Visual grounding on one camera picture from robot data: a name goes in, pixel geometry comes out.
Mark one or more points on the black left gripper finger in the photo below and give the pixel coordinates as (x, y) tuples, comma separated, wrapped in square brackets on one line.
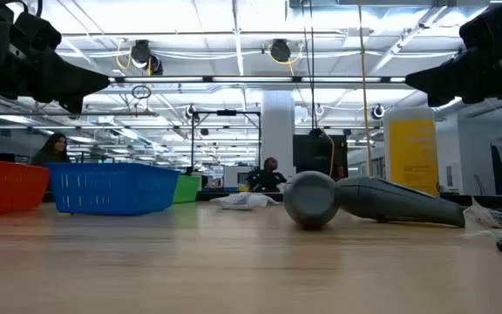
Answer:
[(68, 80), (71, 105)]

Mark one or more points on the black comb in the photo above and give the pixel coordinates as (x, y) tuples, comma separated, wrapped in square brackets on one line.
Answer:
[(482, 216)]

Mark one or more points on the person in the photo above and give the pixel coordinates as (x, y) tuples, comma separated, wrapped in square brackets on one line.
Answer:
[(266, 179), (52, 150)]

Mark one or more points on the white yellow wipes canister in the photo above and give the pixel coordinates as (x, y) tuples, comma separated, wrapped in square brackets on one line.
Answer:
[(412, 148)]

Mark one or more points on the blue plastic basket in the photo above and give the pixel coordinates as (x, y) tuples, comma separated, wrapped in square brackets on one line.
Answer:
[(111, 189)]

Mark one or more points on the red plastic basket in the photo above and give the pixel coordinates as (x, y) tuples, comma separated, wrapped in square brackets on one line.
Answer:
[(7, 187)]

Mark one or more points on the green plastic basket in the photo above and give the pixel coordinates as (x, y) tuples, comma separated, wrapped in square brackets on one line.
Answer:
[(186, 188)]

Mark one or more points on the white pillar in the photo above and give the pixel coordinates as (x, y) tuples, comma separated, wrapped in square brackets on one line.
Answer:
[(278, 131)]

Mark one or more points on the long ceiling light bar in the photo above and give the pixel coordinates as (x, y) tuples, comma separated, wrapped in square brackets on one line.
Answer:
[(251, 79)]

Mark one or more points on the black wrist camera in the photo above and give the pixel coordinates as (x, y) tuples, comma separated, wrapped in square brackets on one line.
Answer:
[(37, 30), (482, 30)]

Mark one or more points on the black metal frame rig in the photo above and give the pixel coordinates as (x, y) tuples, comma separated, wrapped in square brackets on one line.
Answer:
[(192, 139)]

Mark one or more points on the black table frame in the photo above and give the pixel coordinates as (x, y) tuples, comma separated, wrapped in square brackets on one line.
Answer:
[(207, 196)]

